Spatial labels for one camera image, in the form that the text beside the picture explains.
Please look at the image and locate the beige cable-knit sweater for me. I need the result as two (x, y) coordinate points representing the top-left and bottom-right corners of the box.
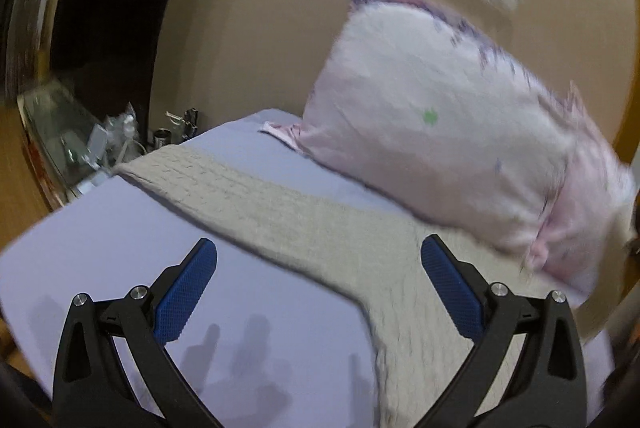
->
(113, 143), (606, 428)

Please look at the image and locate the lavender bed sheet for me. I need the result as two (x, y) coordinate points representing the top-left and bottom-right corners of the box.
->
(0, 108), (618, 428)

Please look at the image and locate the pink floral pillow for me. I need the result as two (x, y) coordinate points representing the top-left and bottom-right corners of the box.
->
(525, 86), (636, 292)

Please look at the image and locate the cluttered glass side table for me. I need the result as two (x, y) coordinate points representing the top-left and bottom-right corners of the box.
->
(17, 80), (198, 209)

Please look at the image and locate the white floral pillow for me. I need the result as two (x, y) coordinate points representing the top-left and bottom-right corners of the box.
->
(264, 0), (575, 257)

